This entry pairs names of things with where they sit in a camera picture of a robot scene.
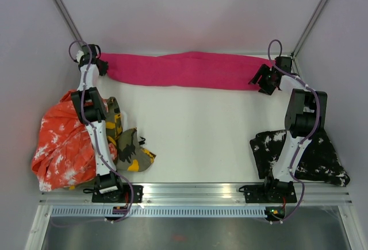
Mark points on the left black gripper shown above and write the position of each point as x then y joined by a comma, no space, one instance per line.
105,68

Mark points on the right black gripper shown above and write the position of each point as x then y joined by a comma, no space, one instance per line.
264,70

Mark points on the pink trousers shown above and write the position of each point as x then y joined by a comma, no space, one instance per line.
189,69

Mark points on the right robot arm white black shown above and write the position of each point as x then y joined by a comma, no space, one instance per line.
305,116

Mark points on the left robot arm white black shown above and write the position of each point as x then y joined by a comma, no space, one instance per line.
91,112

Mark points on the camouflage yellow green trousers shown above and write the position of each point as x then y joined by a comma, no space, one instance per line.
126,149

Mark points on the black white folded trousers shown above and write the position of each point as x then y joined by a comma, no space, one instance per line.
319,162

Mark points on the orange white tie-dye trousers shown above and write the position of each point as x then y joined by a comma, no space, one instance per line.
64,155

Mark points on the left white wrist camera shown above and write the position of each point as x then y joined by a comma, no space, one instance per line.
78,56

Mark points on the left aluminium frame post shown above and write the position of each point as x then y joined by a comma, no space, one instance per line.
66,16

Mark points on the aluminium frame post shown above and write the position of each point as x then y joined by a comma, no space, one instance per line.
309,27
66,16

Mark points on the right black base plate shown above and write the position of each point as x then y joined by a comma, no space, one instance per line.
260,194

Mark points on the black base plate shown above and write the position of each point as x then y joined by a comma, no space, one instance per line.
130,193
260,194

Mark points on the aluminium front rail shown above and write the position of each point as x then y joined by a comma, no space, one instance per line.
202,194

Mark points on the right aluminium frame post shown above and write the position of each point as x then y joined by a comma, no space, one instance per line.
309,27

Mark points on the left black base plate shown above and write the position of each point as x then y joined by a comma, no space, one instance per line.
130,193

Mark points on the white slotted cable duct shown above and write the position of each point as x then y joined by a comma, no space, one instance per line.
162,211

